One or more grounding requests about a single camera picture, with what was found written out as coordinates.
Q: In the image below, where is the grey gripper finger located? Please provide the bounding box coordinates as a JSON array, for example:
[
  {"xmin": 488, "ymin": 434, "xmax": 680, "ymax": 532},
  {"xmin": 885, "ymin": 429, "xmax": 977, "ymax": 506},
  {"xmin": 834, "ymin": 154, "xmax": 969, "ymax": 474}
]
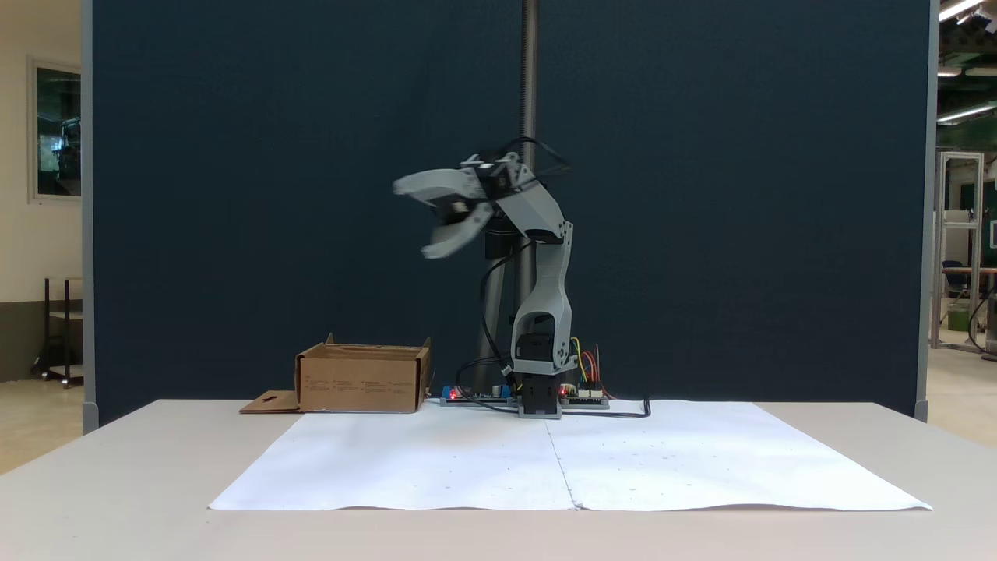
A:
[
  {"xmin": 393, "ymin": 168, "xmax": 481, "ymax": 206},
  {"xmin": 421, "ymin": 203, "xmax": 492, "ymax": 261}
]

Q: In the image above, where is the black elbow motor cable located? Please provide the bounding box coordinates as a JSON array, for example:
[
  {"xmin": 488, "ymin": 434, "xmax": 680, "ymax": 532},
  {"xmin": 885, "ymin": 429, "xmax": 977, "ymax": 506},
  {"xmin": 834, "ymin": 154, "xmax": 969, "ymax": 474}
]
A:
[{"xmin": 498, "ymin": 136, "xmax": 574, "ymax": 189}]

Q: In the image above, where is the grey metal camera stand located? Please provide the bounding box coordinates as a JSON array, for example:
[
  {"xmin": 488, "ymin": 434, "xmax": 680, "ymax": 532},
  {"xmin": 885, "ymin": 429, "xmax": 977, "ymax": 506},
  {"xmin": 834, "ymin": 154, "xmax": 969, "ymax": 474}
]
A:
[{"xmin": 475, "ymin": 0, "xmax": 542, "ymax": 394}]

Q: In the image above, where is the brown cardboard box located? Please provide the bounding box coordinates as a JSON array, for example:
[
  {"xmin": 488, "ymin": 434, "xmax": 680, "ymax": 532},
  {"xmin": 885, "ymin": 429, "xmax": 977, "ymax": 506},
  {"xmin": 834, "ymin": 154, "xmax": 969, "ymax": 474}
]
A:
[{"xmin": 239, "ymin": 333, "xmax": 434, "ymax": 415}]

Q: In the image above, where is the black shoulder motor cable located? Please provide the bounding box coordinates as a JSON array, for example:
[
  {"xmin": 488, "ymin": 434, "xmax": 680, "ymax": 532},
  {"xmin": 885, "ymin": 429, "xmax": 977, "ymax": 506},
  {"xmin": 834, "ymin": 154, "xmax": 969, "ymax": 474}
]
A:
[{"xmin": 477, "ymin": 240, "xmax": 535, "ymax": 384}]

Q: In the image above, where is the green circuit board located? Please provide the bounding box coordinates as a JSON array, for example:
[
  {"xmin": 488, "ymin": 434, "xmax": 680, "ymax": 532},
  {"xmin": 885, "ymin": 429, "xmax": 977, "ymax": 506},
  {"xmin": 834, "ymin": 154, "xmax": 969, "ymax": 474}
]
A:
[{"xmin": 561, "ymin": 380, "xmax": 611, "ymax": 409}]

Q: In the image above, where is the blue circuit board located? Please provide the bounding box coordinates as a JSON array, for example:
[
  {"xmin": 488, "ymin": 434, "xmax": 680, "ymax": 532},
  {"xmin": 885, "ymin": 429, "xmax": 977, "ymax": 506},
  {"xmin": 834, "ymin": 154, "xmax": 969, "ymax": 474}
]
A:
[{"xmin": 441, "ymin": 384, "xmax": 513, "ymax": 404}]

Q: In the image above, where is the framed wall window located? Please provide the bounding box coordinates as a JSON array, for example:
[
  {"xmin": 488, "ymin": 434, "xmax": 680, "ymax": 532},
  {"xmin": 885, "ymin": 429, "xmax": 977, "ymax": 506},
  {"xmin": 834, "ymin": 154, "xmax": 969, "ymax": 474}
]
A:
[{"xmin": 29, "ymin": 56, "xmax": 83, "ymax": 206}]

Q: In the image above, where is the ceiling strip light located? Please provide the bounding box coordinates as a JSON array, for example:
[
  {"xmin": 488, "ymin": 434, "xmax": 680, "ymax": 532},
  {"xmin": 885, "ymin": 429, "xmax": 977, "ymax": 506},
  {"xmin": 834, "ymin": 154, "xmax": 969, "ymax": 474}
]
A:
[
  {"xmin": 937, "ymin": 100, "xmax": 997, "ymax": 125},
  {"xmin": 938, "ymin": 0, "xmax": 997, "ymax": 24}
]

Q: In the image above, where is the dark blue partition panel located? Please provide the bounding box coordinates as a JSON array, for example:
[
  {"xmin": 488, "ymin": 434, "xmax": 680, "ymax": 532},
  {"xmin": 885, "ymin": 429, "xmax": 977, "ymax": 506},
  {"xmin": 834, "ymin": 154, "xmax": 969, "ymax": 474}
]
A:
[{"xmin": 82, "ymin": 0, "xmax": 935, "ymax": 428}]

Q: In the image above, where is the white paper sheet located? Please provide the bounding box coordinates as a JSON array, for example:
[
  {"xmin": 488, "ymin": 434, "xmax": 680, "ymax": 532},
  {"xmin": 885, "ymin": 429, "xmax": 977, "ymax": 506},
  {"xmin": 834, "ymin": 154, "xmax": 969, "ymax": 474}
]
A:
[
  {"xmin": 545, "ymin": 400, "xmax": 934, "ymax": 513},
  {"xmin": 207, "ymin": 400, "xmax": 579, "ymax": 513}
]

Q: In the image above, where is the grey metal frame rack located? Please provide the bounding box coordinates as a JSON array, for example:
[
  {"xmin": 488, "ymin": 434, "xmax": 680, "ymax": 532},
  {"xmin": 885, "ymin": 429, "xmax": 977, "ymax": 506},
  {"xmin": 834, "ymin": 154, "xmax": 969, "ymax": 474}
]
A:
[{"xmin": 930, "ymin": 151, "xmax": 987, "ymax": 353}]

